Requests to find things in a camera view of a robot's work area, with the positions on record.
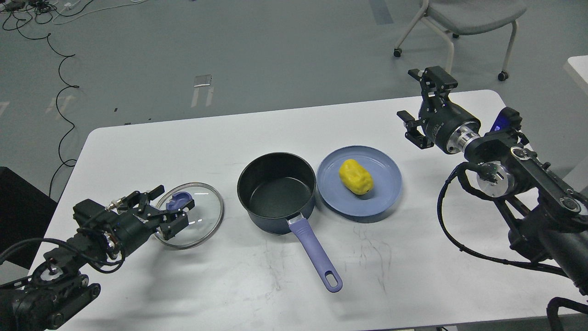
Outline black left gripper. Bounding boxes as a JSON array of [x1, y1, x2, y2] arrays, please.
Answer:
[[107, 185, 195, 257]]

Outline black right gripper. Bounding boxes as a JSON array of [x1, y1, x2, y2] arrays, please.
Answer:
[[397, 66, 481, 154]]

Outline glass lid with purple knob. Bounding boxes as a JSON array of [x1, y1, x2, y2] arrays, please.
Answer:
[[155, 183, 224, 250]]

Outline yellow potato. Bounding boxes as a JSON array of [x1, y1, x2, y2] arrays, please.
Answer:
[[339, 159, 374, 195]]

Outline dark pot with purple handle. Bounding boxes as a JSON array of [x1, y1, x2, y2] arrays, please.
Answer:
[[237, 152, 344, 293]]

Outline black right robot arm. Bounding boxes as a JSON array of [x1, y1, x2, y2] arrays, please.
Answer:
[[397, 66, 588, 296]]

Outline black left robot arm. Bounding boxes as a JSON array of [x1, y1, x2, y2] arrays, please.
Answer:
[[1, 186, 195, 331]]

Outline blue round plate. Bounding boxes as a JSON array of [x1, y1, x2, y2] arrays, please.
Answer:
[[317, 145, 402, 217]]

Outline grey office chair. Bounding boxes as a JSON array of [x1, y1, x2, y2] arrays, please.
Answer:
[[393, 0, 527, 82]]

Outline black box at left edge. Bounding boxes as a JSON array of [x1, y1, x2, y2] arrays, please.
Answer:
[[0, 167, 57, 251]]

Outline white table at right edge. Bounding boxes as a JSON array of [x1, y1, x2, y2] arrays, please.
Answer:
[[563, 55, 588, 95]]

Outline black floor cable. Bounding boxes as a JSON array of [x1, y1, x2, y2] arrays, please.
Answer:
[[0, 0, 95, 198]]

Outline white floor cable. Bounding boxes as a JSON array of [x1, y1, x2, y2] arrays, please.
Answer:
[[51, 0, 152, 26]]

